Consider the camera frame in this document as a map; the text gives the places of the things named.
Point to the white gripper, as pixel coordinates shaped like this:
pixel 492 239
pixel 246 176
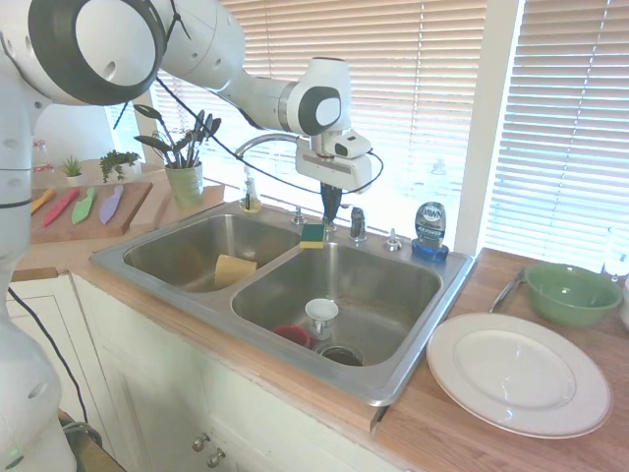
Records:
pixel 334 172

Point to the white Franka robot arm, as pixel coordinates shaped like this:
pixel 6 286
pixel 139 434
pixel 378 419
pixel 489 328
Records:
pixel 206 44

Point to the chrome faucet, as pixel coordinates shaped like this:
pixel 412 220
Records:
pixel 260 139

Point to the yellow and green sponge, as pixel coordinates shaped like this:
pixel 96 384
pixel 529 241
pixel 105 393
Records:
pixel 313 237

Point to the small chrome sink fitting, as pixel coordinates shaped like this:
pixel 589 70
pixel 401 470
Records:
pixel 392 242

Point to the clear soap bottle yellow liquid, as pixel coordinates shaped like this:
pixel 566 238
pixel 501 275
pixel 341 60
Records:
pixel 250 196

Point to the Dawn dish soap bottle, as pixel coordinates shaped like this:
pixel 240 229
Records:
pixel 430 226

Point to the clear suction cup hook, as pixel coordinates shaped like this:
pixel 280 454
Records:
pixel 439 168

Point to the white cup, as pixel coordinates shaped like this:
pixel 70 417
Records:
pixel 322 314

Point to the stainless steel double sink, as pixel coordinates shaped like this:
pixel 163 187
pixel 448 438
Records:
pixel 393 305

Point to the wide window blind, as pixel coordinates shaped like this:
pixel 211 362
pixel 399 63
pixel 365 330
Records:
pixel 393 88

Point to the red bowl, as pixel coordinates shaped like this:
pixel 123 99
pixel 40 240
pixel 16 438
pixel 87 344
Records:
pixel 292 336

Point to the green utensil holder cup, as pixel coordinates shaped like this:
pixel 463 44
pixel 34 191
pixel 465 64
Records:
pixel 184 184

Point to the dark sink drain opening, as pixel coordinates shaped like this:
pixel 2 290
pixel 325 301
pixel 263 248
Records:
pixel 341 356

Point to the wooden cutting board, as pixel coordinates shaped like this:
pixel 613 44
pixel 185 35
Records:
pixel 132 204

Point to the silver table knife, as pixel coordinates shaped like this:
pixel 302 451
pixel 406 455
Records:
pixel 506 292

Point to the trailing green plant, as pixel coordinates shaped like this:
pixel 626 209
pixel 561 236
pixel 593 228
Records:
pixel 118 161

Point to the purple knife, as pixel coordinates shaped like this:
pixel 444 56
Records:
pixel 111 205

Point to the narrow window blind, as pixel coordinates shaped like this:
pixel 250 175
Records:
pixel 570 147

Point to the green knife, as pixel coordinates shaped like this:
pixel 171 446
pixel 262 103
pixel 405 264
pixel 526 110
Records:
pixel 83 206

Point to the white base cabinet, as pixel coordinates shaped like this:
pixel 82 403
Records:
pixel 147 369

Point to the large white plate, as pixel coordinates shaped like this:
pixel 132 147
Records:
pixel 516 376

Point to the green bowl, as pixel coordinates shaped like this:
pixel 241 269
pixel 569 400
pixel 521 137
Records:
pixel 572 295

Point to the small succulent in white pot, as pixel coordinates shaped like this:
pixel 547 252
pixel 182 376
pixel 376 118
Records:
pixel 73 169

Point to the red knife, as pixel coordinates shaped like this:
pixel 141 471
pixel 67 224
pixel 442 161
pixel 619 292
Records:
pixel 61 206

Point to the round metal cabinet knob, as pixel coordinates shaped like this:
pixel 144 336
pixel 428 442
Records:
pixel 200 442
pixel 215 457

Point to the orange knife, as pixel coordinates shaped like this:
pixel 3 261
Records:
pixel 43 200

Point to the clear jar red patterned band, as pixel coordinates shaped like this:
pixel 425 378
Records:
pixel 41 167

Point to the clear stemmed glass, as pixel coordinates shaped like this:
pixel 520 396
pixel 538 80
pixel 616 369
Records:
pixel 618 251

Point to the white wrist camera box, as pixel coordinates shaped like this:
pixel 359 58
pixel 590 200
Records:
pixel 351 145

